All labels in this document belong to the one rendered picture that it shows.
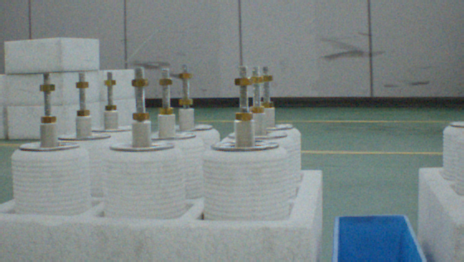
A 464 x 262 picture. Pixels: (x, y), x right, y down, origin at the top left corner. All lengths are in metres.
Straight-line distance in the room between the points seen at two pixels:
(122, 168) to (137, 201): 0.04
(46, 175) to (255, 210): 0.24
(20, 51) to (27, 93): 0.23
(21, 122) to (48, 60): 0.38
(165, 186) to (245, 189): 0.09
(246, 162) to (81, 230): 0.19
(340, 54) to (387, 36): 0.45
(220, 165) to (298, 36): 5.42
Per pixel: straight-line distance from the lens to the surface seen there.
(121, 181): 0.75
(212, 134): 0.99
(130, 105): 4.24
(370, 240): 1.03
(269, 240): 0.70
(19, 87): 3.79
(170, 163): 0.76
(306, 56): 6.11
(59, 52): 3.62
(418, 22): 5.95
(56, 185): 0.79
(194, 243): 0.71
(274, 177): 0.73
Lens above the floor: 0.34
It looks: 4 degrees down
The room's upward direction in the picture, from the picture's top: 1 degrees counter-clockwise
